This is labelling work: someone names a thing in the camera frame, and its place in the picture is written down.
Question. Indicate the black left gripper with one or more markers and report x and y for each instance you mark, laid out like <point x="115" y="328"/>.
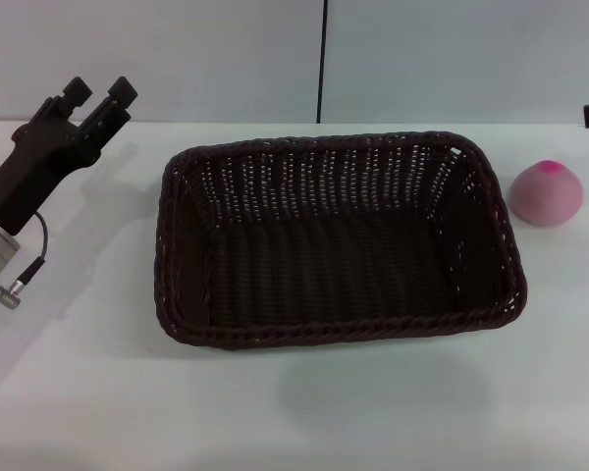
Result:
<point x="39" y="162"/>

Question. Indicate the dark woven rectangular basket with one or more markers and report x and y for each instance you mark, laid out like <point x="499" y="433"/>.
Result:
<point x="334" y="265"/>

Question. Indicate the pink dome-shaped toy bun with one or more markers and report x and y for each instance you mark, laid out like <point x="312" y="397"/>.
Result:
<point x="545" y="196"/>

